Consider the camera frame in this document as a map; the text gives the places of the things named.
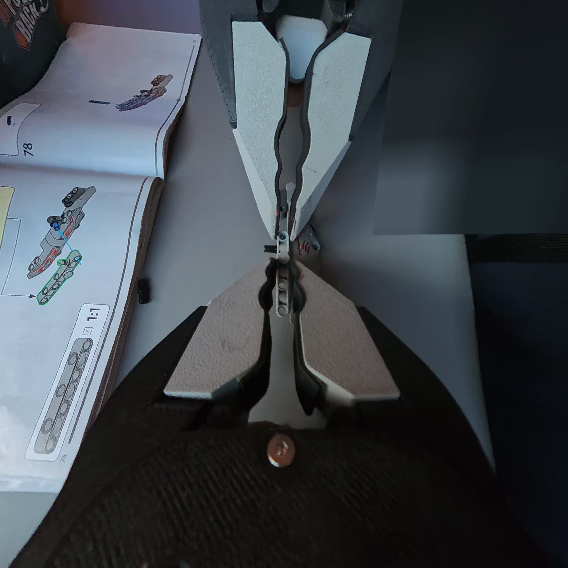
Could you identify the grey lego beam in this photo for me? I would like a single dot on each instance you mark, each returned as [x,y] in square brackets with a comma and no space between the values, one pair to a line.
[281,293]

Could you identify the lego instruction booklet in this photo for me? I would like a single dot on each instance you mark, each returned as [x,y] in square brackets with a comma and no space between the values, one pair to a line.
[88,199]

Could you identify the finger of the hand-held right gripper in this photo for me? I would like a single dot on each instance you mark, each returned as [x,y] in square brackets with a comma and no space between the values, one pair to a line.
[259,111]
[337,102]

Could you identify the black lego pin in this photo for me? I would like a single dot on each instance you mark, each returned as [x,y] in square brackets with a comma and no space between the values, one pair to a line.
[144,291]

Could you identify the dark printed cardboard box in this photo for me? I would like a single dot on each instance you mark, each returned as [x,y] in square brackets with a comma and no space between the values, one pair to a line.
[26,40]

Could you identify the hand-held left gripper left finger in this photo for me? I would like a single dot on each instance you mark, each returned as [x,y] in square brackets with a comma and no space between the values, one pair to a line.
[222,341]

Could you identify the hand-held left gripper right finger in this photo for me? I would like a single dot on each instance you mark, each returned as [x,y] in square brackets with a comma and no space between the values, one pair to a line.
[346,346]

